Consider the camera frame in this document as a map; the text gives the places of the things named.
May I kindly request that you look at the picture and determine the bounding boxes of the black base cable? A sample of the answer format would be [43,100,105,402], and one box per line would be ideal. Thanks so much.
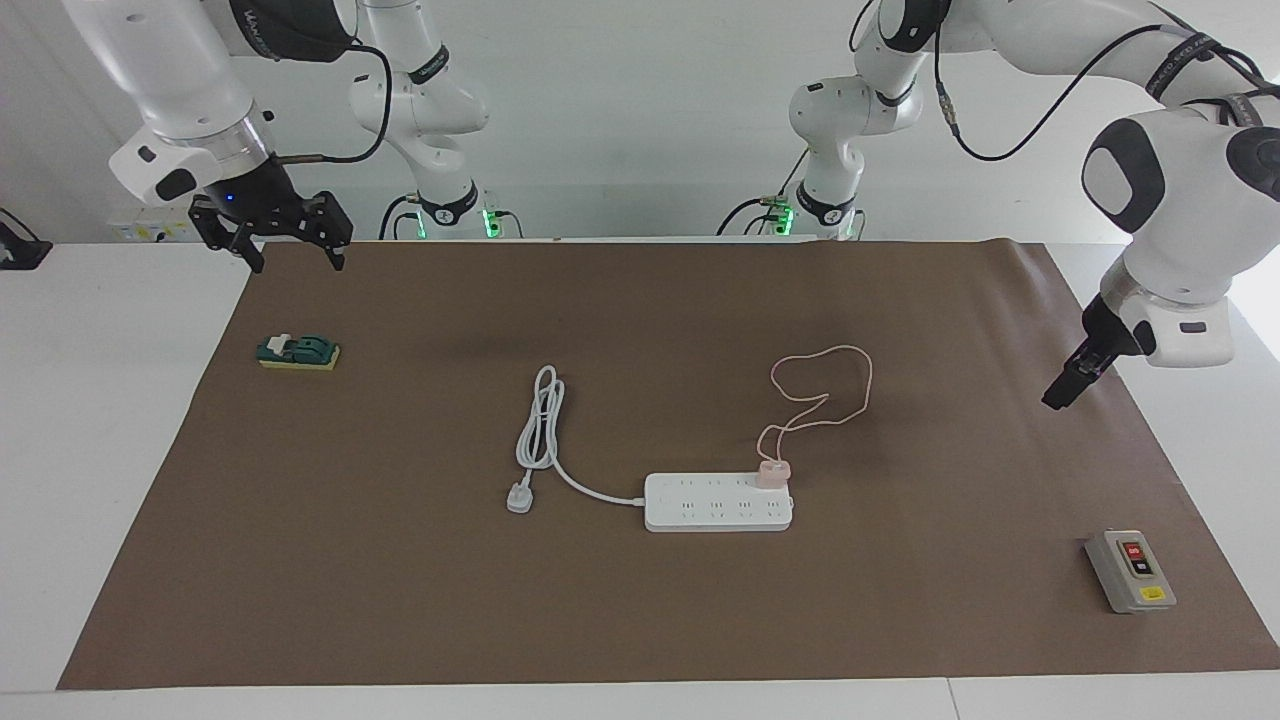
[716,190,801,239]
[378,190,423,241]

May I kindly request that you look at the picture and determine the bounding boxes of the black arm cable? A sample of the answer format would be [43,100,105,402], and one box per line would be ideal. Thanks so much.
[933,20,1280,163]
[270,45,393,166]

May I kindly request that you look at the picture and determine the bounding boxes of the pink charging cable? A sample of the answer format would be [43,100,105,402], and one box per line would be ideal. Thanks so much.
[756,345,874,466]

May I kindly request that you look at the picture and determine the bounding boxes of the grey on-off switch box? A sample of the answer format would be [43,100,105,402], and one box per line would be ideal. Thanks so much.
[1085,530,1178,614]

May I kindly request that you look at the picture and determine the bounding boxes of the white wall outlet boxes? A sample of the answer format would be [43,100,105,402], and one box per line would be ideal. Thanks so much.
[108,215,201,244]

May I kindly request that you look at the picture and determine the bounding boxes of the white power strip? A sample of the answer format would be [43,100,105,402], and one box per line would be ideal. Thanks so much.
[643,472,794,533]

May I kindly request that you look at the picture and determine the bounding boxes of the brown table mat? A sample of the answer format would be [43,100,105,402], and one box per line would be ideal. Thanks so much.
[57,238,1280,691]

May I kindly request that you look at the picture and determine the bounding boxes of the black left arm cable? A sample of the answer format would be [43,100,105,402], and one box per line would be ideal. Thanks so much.
[933,20,1280,163]

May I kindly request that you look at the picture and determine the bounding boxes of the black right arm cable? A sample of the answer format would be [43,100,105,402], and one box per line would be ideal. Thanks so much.
[270,45,393,166]

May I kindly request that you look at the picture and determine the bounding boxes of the white power cord with plug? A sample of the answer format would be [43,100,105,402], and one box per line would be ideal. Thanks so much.
[505,365,651,516]

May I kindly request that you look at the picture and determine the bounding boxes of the black table clamp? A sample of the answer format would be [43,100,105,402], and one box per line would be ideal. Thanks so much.
[0,207,54,272]

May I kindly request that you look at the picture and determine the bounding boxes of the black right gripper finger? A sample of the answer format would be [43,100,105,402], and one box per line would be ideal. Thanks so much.
[188,205,266,273]
[305,190,353,269]

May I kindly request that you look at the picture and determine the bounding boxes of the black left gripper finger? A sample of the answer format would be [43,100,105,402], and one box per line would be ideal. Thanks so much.
[1060,362,1101,409]
[1042,352,1089,409]

